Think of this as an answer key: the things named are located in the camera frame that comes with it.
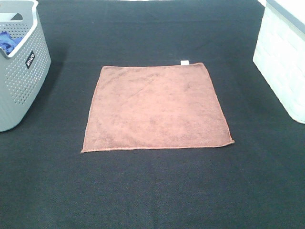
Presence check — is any brown microfiber towel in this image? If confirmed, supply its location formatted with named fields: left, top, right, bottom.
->
left=82, top=62, right=234, bottom=153

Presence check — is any black table cloth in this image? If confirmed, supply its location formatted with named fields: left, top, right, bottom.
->
left=0, top=0, right=305, bottom=229

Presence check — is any grey perforated laundry basket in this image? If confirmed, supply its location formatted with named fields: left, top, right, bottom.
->
left=0, top=0, right=51, bottom=132

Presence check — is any white plastic basket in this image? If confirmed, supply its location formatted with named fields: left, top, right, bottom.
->
left=253, top=0, right=305, bottom=124

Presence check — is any blue towel in basket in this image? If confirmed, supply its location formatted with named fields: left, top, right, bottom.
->
left=0, top=31, right=22, bottom=55

